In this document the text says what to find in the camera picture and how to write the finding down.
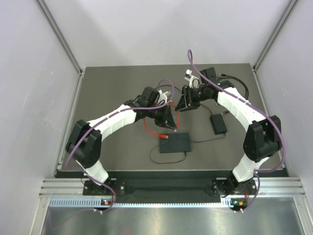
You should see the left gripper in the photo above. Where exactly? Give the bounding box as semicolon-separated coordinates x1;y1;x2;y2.
146;102;177;129

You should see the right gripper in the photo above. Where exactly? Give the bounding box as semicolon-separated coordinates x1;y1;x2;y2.
176;85;209;112

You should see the red ethernet cable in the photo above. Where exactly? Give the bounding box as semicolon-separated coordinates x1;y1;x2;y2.
143;102;181;140

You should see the black network switch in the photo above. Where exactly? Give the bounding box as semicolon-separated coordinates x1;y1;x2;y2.
159;133;191;154

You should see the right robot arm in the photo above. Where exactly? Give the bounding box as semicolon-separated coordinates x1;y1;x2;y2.
176;67;282;195

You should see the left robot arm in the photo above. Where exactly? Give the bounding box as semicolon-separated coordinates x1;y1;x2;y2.
65;87;177;194

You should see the black power adapter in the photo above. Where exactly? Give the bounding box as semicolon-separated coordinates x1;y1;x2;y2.
210;114;227;135

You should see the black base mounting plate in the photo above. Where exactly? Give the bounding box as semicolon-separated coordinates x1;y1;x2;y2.
83;170;256;204

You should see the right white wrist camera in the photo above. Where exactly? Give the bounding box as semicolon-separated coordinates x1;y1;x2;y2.
184;69;200;89

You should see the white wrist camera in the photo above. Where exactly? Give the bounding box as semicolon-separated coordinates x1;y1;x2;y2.
184;69;200;89
157;90;172;105

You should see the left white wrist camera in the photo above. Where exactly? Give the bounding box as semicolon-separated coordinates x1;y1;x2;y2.
157;90;172;105

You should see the thin black power cord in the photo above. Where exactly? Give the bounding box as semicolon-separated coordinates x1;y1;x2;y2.
149;85;227;165

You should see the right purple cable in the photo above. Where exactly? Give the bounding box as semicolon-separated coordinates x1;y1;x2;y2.
187;49;287;212

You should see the purple cable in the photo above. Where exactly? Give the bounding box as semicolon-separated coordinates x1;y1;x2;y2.
187;49;287;212
66;78;175;211

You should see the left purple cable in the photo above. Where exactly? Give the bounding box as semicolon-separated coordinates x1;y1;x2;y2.
66;78;175;211

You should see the aluminium front rail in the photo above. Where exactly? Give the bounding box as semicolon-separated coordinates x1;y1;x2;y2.
39;177;306;210

